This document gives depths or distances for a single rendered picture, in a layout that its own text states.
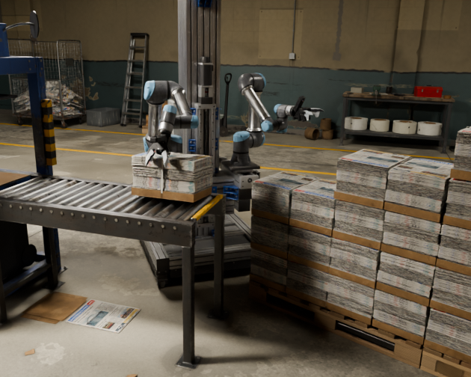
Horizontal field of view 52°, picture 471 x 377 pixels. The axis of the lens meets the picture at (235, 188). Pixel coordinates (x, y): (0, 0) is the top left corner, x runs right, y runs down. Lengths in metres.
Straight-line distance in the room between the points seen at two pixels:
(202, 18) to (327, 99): 6.24
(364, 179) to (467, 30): 7.04
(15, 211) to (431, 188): 2.19
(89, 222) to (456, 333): 1.97
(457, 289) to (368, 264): 0.46
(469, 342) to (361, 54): 7.26
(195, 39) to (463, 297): 2.30
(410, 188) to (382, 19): 7.03
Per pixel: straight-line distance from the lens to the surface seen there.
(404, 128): 8.84
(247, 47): 9.75
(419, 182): 2.55
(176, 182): 2.62
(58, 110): 10.29
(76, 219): 2.68
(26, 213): 2.87
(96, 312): 3.28
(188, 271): 2.48
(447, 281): 2.65
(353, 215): 2.74
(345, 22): 9.45
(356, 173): 2.67
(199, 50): 3.48
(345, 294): 2.92
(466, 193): 2.50
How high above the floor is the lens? 1.64
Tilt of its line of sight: 16 degrees down
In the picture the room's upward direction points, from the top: 1 degrees clockwise
